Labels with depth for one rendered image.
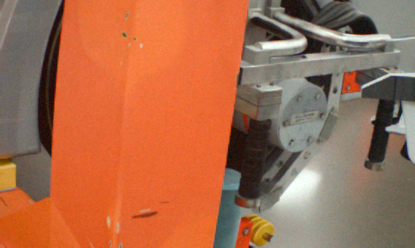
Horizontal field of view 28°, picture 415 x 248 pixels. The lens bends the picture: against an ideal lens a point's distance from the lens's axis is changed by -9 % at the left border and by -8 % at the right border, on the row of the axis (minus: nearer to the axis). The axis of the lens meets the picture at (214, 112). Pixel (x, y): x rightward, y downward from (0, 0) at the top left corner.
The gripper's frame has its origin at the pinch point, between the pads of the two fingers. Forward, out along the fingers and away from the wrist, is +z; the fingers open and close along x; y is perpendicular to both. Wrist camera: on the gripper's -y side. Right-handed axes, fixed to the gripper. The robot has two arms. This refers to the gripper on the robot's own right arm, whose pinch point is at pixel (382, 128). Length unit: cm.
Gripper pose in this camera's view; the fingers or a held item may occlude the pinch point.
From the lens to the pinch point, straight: 168.2
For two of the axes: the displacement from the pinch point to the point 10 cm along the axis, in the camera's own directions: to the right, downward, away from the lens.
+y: 1.3, -9.3, -3.3
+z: -7.6, 1.2, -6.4
